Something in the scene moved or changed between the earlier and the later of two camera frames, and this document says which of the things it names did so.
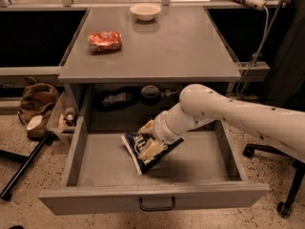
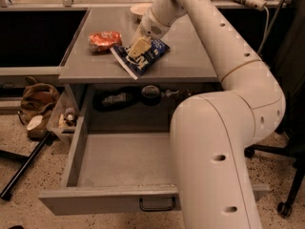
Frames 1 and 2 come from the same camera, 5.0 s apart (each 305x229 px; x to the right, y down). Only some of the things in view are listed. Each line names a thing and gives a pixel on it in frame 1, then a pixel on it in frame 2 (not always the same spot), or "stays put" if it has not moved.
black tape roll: x=151 y=94 stays put
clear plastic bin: x=65 y=115 stays put
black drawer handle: x=158 y=209 stays put
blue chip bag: x=133 y=143 → x=140 y=54
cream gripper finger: x=148 y=129 → x=142 y=45
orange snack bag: x=105 y=41 stays put
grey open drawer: x=202 y=172 stays put
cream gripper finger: x=152 y=150 → x=139 y=47
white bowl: x=146 y=11 stays put
